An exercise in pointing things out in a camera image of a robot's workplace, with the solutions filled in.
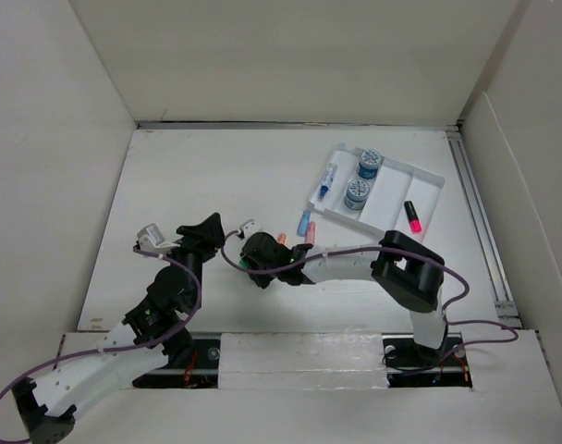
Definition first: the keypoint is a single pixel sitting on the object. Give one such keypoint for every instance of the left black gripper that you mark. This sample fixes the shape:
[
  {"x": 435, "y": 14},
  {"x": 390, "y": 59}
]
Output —
[{"x": 205, "y": 238}]

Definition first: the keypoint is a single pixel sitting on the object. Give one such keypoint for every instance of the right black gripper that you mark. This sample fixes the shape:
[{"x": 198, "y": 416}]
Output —
[{"x": 262, "y": 278}]

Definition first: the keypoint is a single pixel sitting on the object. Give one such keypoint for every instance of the green highlighter marker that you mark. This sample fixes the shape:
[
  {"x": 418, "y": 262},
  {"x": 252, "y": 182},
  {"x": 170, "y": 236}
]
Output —
[{"x": 242, "y": 263}]

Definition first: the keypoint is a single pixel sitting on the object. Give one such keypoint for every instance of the pink highlighter marker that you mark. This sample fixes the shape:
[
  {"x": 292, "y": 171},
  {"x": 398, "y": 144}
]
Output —
[{"x": 413, "y": 218}]

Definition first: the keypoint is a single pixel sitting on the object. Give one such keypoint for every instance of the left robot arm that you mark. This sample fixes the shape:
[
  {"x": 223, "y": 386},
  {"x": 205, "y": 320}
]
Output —
[{"x": 150, "y": 336}]

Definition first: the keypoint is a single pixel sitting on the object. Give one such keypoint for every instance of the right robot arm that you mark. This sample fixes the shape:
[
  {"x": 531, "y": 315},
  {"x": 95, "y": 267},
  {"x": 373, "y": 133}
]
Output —
[{"x": 407, "y": 271}]

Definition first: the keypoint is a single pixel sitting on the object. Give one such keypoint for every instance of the pink capped small tube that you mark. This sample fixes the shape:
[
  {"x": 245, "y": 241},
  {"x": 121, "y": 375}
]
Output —
[{"x": 311, "y": 233}]

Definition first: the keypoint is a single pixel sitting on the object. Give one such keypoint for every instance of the blue capped small tube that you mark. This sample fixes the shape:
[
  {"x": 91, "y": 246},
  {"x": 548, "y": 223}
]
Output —
[{"x": 304, "y": 223}]

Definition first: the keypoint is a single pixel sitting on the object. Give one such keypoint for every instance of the white organizer tray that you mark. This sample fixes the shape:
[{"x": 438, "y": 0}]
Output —
[{"x": 395, "y": 183}]

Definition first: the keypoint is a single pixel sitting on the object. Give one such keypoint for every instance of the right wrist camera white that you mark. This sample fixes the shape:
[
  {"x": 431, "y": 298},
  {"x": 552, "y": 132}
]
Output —
[{"x": 248, "y": 228}]

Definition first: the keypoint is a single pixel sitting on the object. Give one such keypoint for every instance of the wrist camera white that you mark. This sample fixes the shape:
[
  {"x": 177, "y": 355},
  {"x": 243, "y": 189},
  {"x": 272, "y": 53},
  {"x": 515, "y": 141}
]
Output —
[
  {"x": 150, "y": 239},
  {"x": 248, "y": 228}
]

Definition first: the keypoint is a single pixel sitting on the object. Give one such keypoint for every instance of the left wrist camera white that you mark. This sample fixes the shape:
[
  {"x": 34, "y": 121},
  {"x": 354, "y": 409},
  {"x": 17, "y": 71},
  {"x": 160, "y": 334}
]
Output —
[{"x": 150, "y": 239}]

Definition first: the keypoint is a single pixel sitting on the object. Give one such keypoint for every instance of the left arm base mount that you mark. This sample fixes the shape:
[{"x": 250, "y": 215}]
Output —
[{"x": 194, "y": 364}]

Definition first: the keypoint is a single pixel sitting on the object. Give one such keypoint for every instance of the aluminium rail back edge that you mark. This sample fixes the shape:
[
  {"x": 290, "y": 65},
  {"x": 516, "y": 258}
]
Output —
[{"x": 274, "y": 125}]

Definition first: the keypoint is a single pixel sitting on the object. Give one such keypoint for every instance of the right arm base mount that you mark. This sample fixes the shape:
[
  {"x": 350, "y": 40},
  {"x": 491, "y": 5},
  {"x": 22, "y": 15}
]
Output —
[{"x": 409, "y": 365}]

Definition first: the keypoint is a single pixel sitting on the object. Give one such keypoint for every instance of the aluminium rail right side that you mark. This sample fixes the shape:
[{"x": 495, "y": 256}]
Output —
[{"x": 503, "y": 299}]

